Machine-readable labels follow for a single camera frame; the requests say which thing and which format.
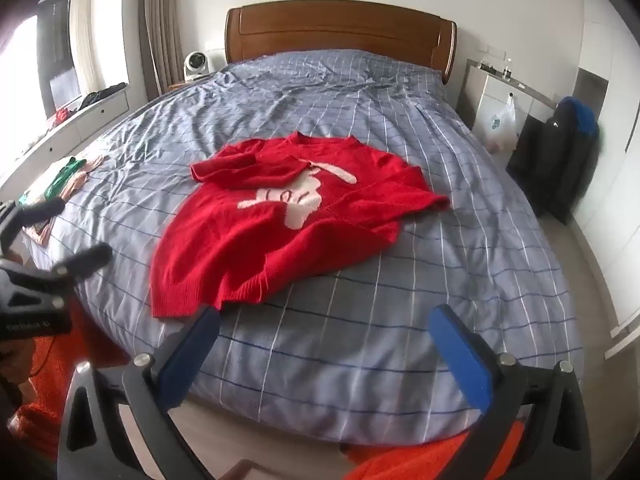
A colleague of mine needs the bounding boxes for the black clothes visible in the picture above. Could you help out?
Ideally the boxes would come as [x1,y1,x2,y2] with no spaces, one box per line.
[77,82,128,108]

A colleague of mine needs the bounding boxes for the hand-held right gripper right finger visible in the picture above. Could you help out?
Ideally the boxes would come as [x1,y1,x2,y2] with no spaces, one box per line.
[430,303,593,480]

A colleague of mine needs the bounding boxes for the person's orange fleece clothing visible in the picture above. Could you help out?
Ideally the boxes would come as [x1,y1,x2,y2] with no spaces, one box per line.
[7,295,531,480]

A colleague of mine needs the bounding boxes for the white desk fan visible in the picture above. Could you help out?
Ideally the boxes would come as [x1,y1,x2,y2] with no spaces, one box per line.
[182,51,210,83]

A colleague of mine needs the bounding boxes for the white dresser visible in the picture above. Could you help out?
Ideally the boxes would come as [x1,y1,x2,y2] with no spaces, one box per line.
[457,58,561,151]

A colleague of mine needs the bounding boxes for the white plastic bag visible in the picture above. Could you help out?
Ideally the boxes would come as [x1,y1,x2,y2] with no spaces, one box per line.
[475,94,518,153]

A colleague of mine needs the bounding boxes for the white sheer curtain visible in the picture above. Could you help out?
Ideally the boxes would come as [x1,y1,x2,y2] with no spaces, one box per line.
[70,0,101,96]

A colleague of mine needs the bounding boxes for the beige curtain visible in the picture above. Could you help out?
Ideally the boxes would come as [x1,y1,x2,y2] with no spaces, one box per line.
[137,0,176,101]

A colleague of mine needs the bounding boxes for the white window seat cabinet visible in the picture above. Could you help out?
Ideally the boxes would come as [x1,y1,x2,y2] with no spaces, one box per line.
[0,82,132,191]

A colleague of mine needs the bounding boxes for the wooden headboard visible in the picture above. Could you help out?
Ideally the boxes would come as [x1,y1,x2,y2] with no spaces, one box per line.
[224,0,458,86]

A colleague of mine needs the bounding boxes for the bed with grey checked cover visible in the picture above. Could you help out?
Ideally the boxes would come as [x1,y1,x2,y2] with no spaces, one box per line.
[25,49,586,448]

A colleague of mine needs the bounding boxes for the black padded jacket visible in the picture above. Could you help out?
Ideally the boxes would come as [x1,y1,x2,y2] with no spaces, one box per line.
[506,97,601,223]

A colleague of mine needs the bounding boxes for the red knitted sweater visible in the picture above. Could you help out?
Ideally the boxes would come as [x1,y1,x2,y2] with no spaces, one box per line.
[149,131,452,321]

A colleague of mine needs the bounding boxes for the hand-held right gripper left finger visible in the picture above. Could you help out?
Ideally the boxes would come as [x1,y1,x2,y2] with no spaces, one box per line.
[56,304,221,480]

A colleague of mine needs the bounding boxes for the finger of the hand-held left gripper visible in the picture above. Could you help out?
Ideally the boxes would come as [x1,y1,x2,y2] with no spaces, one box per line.
[0,244,114,313]
[0,198,66,256]

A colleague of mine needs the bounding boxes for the window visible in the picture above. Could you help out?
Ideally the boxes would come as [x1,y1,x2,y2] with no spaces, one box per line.
[0,0,81,126]

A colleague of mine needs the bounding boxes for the blue garment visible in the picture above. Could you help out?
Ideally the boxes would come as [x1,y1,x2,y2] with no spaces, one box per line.
[557,96,601,137]

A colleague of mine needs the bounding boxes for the white wardrobe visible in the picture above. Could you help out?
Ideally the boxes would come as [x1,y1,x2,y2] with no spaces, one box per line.
[570,0,640,291]

